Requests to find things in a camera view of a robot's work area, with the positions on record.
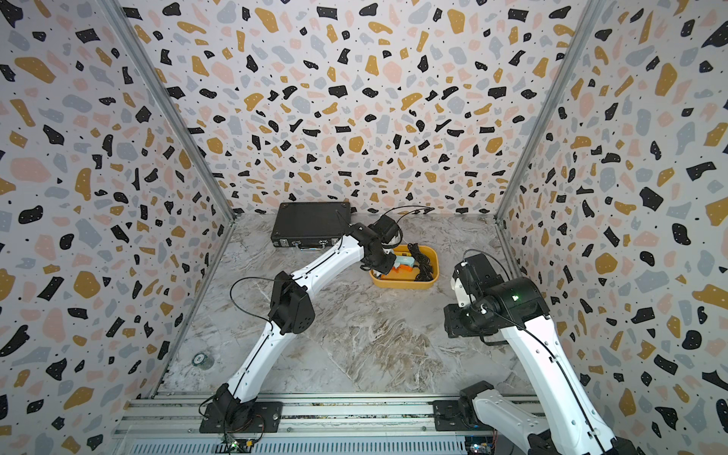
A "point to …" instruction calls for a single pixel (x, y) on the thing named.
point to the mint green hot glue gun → (404, 260)
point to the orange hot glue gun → (403, 268)
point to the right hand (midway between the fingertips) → (453, 325)
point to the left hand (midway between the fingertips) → (390, 265)
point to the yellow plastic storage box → (402, 279)
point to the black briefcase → (311, 226)
